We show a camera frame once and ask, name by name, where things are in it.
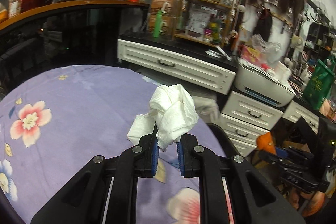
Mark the white wide desk drawer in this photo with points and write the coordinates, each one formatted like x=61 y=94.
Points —
x=174 y=64

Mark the green shopping bag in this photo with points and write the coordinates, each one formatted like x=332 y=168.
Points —
x=320 y=83

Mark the bag of snacks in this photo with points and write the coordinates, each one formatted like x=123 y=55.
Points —
x=258 y=52

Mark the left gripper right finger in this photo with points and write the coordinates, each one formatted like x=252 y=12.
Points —
x=232 y=191

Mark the green bottle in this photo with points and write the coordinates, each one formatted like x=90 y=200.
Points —
x=157 y=26

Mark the white drawer cabinet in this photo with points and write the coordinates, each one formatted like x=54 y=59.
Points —
x=244 y=119

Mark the wooden desktop shelf rack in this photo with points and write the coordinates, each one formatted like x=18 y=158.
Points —
x=206 y=22

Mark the white tissue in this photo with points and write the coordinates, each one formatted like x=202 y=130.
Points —
x=171 y=111

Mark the white printer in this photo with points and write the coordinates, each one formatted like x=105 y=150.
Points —
x=255 y=83

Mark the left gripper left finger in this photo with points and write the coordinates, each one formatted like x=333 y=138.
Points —
x=104 y=190

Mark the orange wooden counter shelf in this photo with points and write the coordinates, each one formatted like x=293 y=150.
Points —
x=47 y=10

